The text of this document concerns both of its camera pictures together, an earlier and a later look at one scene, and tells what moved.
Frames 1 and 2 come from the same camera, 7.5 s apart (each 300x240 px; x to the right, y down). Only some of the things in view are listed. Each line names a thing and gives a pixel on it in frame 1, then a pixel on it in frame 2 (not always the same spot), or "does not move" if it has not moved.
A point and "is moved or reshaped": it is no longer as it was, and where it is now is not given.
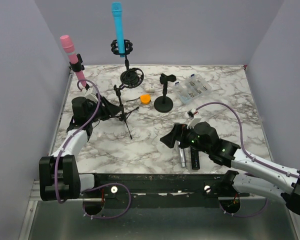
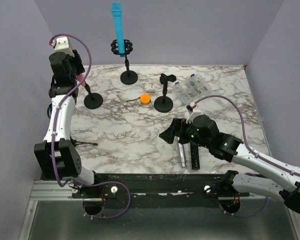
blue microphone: (116, 8) does not move
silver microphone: (182, 153) does not move
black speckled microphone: (195, 159) does not move
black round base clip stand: (164, 103) does not move
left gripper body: (94, 106) → (76, 68)
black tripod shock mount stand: (130, 78) is moved or reshaped
